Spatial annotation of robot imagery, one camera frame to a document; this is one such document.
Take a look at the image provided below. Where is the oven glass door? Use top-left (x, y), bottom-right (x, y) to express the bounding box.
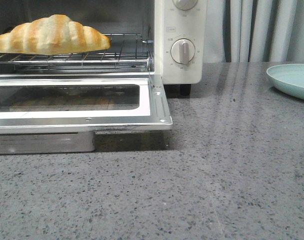
top-left (0, 73), bottom-right (172, 155)

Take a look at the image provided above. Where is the croissant bread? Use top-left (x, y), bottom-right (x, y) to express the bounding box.
top-left (0, 14), bottom-right (111, 56)

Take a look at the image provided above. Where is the black oven foot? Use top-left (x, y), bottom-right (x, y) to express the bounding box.
top-left (179, 84), bottom-right (191, 96)

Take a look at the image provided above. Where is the white toaster oven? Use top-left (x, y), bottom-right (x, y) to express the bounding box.
top-left (0, 0), bottom-right (207, 86)

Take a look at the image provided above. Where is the lower timer knob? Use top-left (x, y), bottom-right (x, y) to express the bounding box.
top-left (170, 38), bottom-right (195, 65)

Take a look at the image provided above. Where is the upper temperature knob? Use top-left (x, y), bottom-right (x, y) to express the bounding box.
top-left (172, 0), bottom-right (198, 11)

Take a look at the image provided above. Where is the grey curtain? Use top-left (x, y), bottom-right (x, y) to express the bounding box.
top-left (203, 0), bottom-right (304, 63)

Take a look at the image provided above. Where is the teal plate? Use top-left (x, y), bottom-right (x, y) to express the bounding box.
top-left (266, 63), bottom-right (304, 100)

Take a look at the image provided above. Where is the metal wire oven rack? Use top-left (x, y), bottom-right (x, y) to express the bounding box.
top-left (0, 33), bottom-right (153, 73)

